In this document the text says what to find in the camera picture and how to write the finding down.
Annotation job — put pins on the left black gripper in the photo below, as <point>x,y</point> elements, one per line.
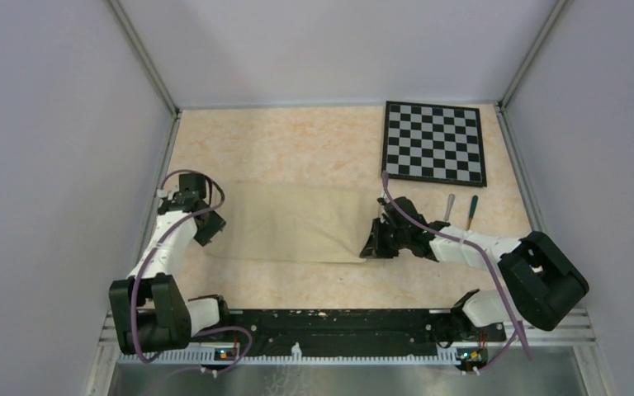
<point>216,223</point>

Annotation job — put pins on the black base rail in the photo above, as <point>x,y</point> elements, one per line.
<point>358,332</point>

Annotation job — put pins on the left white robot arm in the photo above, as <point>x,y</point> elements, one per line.
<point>150,314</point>

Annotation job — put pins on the silver knife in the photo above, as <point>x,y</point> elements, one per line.
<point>450,203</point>

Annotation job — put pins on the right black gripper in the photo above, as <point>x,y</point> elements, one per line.
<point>374,247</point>

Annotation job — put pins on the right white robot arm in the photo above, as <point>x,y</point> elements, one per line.
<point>540,283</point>

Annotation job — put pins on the gold spoon green handle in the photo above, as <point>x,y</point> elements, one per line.
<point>472,211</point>

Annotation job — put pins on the black white checkerboard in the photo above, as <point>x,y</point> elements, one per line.
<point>433,143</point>

